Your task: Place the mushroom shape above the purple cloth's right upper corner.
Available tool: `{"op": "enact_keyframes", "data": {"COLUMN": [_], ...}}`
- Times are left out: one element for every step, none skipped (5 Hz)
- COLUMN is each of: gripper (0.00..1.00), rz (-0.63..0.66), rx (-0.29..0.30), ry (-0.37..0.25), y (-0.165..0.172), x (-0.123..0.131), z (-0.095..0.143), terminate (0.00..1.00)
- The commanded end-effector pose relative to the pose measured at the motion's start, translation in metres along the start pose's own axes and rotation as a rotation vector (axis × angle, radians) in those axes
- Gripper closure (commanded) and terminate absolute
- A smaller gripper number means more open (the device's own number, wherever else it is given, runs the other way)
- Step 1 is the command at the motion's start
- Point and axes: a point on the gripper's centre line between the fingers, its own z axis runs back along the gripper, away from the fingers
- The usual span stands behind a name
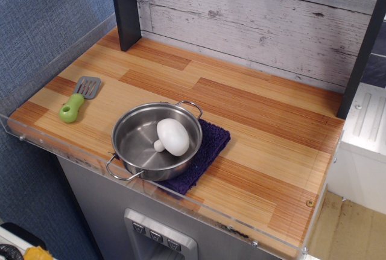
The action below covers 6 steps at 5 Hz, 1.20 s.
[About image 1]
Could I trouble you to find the white mushroom shape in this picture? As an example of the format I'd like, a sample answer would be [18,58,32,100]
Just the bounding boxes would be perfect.
[153,118,189,156]

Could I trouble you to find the purple cloth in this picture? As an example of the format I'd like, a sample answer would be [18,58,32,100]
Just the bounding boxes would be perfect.
[157,119,230,195]

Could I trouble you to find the stainless steel pot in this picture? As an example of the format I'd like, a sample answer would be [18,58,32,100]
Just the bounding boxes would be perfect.
[111,102,203,182]

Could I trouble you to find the grey toy fridge cabinet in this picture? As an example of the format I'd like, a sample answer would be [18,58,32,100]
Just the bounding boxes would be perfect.
[59,157,313,259]

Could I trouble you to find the silver dispenser button panel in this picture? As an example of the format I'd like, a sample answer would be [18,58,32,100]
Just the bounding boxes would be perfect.
[124,208,198,259]

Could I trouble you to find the white toy sink unit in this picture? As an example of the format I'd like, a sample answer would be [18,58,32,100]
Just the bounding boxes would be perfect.
[326,83,385,214]

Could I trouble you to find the yellow and black object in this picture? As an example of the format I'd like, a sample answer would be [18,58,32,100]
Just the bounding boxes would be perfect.
[1,223,55,260]

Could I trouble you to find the green handled grey spatula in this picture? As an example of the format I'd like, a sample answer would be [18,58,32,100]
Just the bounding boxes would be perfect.
[59,76,101,123]

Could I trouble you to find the black left upright post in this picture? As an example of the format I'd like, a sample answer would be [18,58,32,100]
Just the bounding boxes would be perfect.
[113,0,142,51]

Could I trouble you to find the black upright post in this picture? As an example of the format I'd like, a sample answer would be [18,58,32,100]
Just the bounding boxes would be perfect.
[336,0,385,119]
[113,0,142,51]

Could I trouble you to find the black right upright post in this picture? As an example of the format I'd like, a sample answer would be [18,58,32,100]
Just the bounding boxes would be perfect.
[336,0,385,119]

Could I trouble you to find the clear acrylic guard rail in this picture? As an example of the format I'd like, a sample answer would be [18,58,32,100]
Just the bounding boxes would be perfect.
[1,13,343,259]

